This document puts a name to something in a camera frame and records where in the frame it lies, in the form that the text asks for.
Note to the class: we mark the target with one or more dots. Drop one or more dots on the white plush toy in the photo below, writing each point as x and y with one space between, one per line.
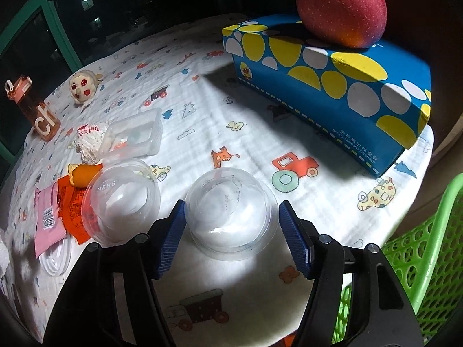
83 86

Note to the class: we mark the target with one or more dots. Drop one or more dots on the clear plastic dome cup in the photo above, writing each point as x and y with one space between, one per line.
231 206

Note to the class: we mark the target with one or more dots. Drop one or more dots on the pink snack packet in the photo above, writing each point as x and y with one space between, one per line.
49 224

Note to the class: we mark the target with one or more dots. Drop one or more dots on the orange foil wrapper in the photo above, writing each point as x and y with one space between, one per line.
85 174

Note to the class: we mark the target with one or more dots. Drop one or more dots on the green window frame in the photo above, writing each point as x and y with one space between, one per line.
58 25

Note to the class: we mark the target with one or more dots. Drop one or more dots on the red apple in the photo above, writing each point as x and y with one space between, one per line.
340 3

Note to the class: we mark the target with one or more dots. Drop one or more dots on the red snack packet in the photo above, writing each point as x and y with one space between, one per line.
72 209

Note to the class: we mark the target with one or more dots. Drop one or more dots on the crumpled white paper wrapper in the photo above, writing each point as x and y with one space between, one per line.
90 144

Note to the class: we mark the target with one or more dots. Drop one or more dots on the clear dome cup with print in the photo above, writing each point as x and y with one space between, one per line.
119 195

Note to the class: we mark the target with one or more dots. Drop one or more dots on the blue spotted shoe box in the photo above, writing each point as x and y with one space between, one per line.
325 115

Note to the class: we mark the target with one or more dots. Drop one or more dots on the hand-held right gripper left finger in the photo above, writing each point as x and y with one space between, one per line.
172 239

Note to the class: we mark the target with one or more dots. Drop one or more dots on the green plastic basket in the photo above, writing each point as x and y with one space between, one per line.
434 245

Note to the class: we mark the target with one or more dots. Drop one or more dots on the clear rectangular plastic container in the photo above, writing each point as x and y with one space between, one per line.
135 130

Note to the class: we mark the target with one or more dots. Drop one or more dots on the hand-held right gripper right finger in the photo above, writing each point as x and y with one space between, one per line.
294 239

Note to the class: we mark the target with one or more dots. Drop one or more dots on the white printed blanket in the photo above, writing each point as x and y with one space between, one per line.
235 144

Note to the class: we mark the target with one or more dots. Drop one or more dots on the orange water bottle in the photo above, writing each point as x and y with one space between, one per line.
39 115

